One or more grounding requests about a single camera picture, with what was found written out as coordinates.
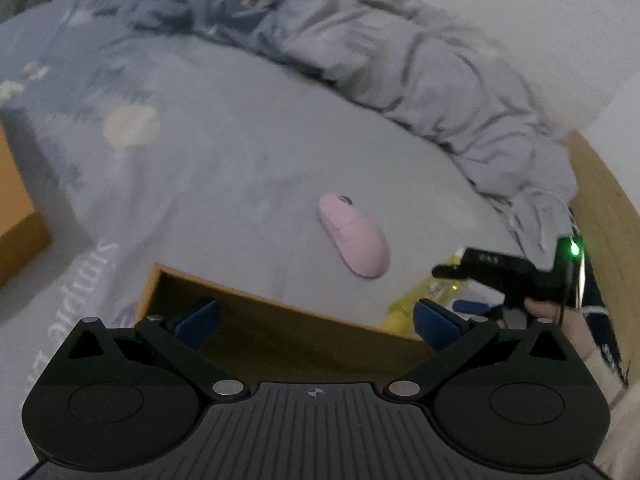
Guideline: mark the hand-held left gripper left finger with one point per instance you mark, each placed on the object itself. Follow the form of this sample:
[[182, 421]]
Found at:
[[197, 320]]

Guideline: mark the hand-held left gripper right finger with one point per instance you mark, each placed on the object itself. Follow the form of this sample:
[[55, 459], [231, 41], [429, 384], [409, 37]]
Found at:
[[435, 327]]

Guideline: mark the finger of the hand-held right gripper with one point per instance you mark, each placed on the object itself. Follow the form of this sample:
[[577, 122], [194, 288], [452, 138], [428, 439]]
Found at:
[[472, 306], [485, 262]]

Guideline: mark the yellow plastic package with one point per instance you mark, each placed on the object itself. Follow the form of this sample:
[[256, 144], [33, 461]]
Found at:
[[402, 310]]

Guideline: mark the brown cardboard box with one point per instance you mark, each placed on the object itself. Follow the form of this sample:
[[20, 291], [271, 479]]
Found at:
[[300, 330], [20, 220]]

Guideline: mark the person's right forearm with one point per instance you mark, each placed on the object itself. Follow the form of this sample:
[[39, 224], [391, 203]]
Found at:
[[617, 410]]

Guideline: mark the person's right hand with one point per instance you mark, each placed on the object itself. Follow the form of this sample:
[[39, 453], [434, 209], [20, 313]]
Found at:
[[575, 332]]

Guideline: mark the wooden headboard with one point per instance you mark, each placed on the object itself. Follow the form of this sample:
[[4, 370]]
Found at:
[[605, 200]]

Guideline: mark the pink computer mouse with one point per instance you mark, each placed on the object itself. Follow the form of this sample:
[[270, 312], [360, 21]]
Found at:
[[352, 235]]

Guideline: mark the grey blue printed bed sheet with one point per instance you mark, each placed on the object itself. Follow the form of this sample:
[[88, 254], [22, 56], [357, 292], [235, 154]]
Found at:
[[225, 160]]

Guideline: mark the grey blue duvet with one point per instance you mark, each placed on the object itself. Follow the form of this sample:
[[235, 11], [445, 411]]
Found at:
[[400, 70]]

